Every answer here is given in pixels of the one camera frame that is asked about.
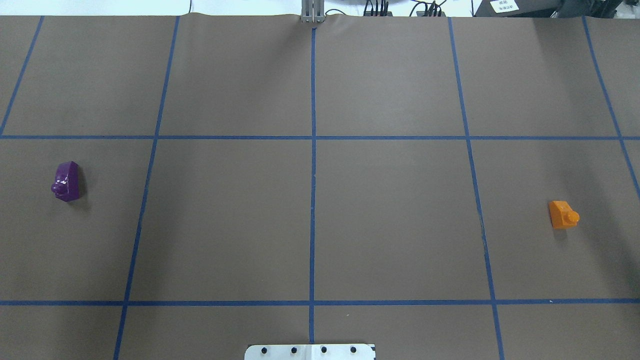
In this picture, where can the orange trapezoid block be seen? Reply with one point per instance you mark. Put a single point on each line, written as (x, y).
(562, 215)

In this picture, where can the purple trapezoid block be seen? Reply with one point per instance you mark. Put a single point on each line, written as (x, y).
(66, 185)

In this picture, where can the aluminium frame post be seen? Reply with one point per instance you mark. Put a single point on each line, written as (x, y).
(312, 11)

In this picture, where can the white camera mast base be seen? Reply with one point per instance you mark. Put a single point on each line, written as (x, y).
(335, 351)

